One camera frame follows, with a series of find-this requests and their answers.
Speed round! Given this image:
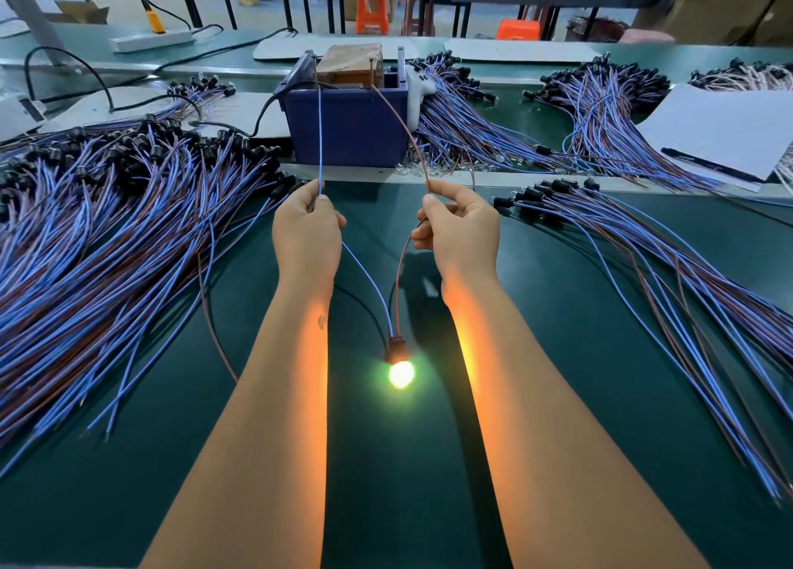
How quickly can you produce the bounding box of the black power cable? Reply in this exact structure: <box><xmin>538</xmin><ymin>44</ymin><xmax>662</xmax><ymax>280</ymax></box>
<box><xmin>22</xmin><ymin>25</ymin><xmax>299</xmax><ymax>113</ymax></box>

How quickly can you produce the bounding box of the grey metal pole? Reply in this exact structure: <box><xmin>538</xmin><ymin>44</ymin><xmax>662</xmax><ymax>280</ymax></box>
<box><xmin>0</xmin><ymin>0</ymin><xmax>66</xmax><ymax>49</ymax></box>

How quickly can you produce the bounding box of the person's right forearm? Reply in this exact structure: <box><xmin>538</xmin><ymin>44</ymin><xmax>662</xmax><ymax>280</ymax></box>
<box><xmin>444</xmin><ymin>283</ymin><xmax>710</xmax><ymax>569</ymax></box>

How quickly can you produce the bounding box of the white paper sheet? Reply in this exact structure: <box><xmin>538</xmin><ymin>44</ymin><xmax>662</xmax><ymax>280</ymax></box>
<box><xmin>637</xmin><ymin>84</ymin><xmax>793</xmax><ymax>183</ymax></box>

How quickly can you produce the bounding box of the brown cardboard block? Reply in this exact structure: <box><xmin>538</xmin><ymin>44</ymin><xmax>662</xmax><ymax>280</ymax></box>
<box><xmin>316</xmin><ymin>44</ymin><xmax>386</xmax><ymax>90</ymax></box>

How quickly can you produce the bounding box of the white power strip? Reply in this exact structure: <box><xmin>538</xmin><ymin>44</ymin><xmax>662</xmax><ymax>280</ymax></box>
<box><xmin>110</xmin><ymin>27</ymin><xmax>197</xmax><ymax>53</ymax></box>

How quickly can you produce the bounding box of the person's left forearm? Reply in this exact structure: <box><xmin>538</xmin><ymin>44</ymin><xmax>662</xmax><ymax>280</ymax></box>
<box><xmin>140</xmin><ymin>283</ymin><xmax>336</xmax><ymax>569</ymax></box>

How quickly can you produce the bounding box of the blue plastic tester box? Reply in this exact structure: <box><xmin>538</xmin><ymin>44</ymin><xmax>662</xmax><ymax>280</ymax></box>
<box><xmin>278</xmin><ymin>48</ymin><xmax>414</xmax><ymax>168</ymax></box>

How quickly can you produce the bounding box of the person's left hand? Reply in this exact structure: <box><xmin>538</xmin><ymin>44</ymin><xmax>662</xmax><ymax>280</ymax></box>
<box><xmin>271</xmin><ymin>178</ymin><xmax>349</xmax><ymax>301</ymax></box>

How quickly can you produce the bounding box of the black pen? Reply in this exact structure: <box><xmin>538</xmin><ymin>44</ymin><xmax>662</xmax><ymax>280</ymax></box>
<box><xmin>660</xmin><ymin>147</ymin><xmax>767</xmax><ymax>186</ymax></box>

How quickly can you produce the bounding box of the person's right hand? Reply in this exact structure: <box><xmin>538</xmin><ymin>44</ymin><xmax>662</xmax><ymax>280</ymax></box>
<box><xmin>410</xmin><ymin>178</ymin><xmax>502</xmax><ymax>301</ymax></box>

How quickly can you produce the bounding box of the orange plastic stool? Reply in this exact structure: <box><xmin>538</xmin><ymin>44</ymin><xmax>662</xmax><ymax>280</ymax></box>
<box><xmin>357</xmin><ymin>0</ymin><xmax>392</xmax><ymax>37</ymax></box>
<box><xmin>496</xmin><ymin>19</ymin><xmax>543</xmax><ymax>42</ymax></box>

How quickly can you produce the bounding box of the white plastic device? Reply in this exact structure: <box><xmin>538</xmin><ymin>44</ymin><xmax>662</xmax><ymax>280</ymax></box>
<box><xmin>0</xmin><ymin>91</ymin><xmax>49</xmax><ymax>143</ymax></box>

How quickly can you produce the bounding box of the blue brown plug cable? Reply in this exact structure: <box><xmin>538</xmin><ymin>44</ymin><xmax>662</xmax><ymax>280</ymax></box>
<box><xmin>315</xmin><ymin>81</ymin><xmax>435</xmax><ymax>393</ymax></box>

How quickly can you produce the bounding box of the open cardboard box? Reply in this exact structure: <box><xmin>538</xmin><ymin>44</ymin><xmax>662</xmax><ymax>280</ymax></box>
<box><xmin>55</xmin><ymin>0</ymin><xmax>111</xmax><ymax>26</ymax></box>

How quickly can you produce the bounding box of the loose grey wire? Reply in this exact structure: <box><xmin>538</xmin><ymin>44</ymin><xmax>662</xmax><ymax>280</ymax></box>
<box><xmin>198</xmin><ymin>265</ymin><xmax>240</xmax><ymax>384</ymax></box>

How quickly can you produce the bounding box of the white flat mat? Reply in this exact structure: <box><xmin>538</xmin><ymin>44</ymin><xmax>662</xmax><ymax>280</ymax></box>
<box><xmin>253</xmin><ymin>34</ymin><xmax>445</xmax><ymax>63</ymax></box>
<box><xmin>40</xmin><ymin>87</ymin><xmax>290</xmax><ymax>140</ymax></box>
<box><xmin>444</xmin><ymin>38</ymin><xmax>606</xmax><ymax>66</ymax></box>

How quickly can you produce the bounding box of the stack of large cardboard boxes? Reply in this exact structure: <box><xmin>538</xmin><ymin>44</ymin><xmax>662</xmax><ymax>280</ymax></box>
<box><xmin>657</xmin><ymin>0</ymin><xmax>793</xmax><ymax>46</ymax></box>

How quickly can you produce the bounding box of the pile of wired lamps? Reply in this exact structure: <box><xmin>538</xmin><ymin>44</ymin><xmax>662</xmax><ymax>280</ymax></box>
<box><xmin>493</xmin><ymin>178</ymin><xmax>793</xmax><ymax>505</ymax></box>
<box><xmin>0</xmin><ymin>114</ymin><xmax>299</xmax><ymax>480</ymax></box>

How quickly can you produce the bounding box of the pink plastic stool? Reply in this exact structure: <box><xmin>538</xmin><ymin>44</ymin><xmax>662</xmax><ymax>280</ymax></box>
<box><xmin>618</xmin><ymin>28</ymin><xmax>677</xmax><ymax>46</ymax></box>

